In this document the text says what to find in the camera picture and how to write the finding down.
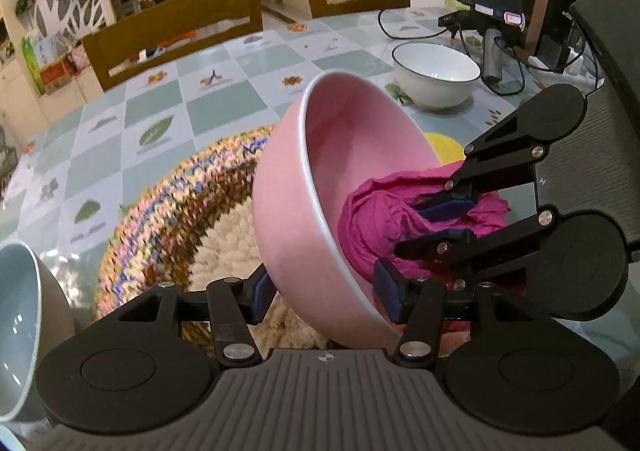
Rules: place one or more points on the green carton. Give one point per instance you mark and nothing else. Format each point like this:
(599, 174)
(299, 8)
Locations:
(31, 63)

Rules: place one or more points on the wide wooden chair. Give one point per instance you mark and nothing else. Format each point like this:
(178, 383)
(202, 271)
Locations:
(170, 16)

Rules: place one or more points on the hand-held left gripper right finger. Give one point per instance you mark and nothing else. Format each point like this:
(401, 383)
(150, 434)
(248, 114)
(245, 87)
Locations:
(389, 293)

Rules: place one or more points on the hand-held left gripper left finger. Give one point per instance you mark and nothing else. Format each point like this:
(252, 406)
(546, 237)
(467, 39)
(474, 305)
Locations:
(261, 298)

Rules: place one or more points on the white bowl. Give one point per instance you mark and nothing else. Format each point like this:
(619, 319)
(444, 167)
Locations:
(430, 81)

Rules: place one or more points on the grey bowl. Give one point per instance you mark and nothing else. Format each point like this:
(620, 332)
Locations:
(25, 321)

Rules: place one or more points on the magenta cloth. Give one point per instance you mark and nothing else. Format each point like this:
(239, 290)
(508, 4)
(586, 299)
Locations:
(370, 226)

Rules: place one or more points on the leaf print checked tablecloth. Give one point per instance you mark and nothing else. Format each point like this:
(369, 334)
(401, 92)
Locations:
(225, 101)

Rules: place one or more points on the multicolour woven round mat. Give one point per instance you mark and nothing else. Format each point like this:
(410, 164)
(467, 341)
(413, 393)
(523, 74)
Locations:
(165, 211)

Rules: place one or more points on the yellow sponge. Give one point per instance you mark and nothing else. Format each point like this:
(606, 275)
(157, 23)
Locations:
(445, 143)

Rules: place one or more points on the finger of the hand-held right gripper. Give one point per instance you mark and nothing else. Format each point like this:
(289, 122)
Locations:
(450, 237)
(450, 207)

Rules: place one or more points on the pink bowl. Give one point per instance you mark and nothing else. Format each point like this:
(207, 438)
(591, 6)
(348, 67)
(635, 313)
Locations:
(300, 211)

